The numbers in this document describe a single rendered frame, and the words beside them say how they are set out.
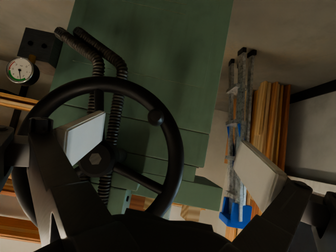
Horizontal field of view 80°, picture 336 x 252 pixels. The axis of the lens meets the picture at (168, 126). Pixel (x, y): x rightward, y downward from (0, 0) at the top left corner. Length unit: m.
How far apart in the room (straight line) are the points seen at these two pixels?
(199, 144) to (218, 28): 0.33
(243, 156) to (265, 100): 1.82
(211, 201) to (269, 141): 1.41
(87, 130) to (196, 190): 0.42
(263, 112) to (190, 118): 1.44
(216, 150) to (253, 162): 3.03
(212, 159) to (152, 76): 2.70
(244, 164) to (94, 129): 0.13
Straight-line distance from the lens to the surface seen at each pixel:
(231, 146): 1.52
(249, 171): 0.17
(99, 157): 0.34
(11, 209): 3.55
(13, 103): 2.96
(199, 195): 0.55
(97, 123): 0.18
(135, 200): 0.62
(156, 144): 0.53
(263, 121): 1.97
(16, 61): 0.61
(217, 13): 0.67
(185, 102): 0.55
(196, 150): 0.54
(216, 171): 3.22
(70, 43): 0.52
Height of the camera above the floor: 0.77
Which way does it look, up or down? 7 degrees down
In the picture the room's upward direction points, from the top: 168 degrees counter-clockwise
